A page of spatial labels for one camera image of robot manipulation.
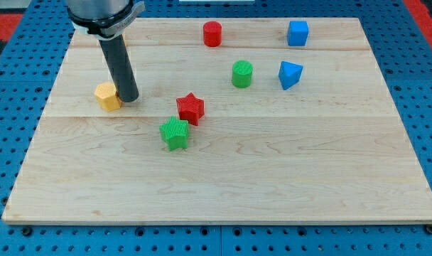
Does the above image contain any red star block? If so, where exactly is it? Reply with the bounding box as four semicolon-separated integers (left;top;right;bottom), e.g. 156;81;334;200
176;92;205;126

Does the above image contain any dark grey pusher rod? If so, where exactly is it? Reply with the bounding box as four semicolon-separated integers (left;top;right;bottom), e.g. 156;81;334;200
99;35;139;102

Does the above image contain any green cylinder block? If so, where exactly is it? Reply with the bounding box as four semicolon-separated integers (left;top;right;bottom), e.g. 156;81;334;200
232;60;253;88

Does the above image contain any green star block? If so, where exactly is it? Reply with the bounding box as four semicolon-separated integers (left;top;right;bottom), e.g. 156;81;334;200
159;116;190;151

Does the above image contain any red cylinder block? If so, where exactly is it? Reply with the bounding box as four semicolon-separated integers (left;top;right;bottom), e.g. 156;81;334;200
202;21;222;47

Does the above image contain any wooden board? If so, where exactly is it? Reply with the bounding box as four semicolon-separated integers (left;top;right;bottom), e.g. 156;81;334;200
2;18;432;225

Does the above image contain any blue cube block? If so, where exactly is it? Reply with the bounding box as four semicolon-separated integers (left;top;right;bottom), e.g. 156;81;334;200
287;21;309;46

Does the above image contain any yellow hexagon block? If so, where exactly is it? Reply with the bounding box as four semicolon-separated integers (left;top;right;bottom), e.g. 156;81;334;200
94;82;122;112

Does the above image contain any grey robot arm flange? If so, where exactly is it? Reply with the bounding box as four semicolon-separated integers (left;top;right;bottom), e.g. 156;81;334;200
65;0;146;41

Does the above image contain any blue triangular prism block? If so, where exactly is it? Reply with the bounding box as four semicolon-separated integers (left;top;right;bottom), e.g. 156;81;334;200
278;61;303;90

